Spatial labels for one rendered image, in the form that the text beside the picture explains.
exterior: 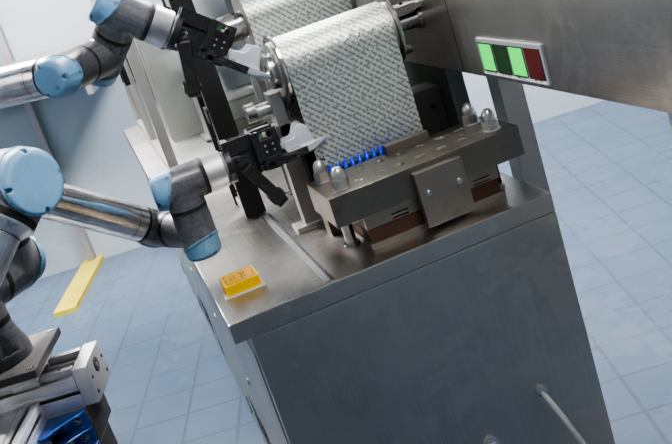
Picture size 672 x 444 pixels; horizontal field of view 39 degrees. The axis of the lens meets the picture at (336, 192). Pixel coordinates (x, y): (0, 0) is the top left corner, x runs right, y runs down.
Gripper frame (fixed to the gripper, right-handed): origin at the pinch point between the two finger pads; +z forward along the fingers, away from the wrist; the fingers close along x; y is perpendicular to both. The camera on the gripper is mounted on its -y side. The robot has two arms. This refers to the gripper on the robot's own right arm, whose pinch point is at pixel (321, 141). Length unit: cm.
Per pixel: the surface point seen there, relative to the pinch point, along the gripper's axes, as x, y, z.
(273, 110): 7.1, 8.1, -6.0
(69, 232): 376, -88, -79
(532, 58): -42, 10, 29
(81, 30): 364, 19, -30
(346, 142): -0.2, -2.0, 5.0
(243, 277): -12.0, -16.6, -25.3
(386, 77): -0.3, 7.7, 17.1
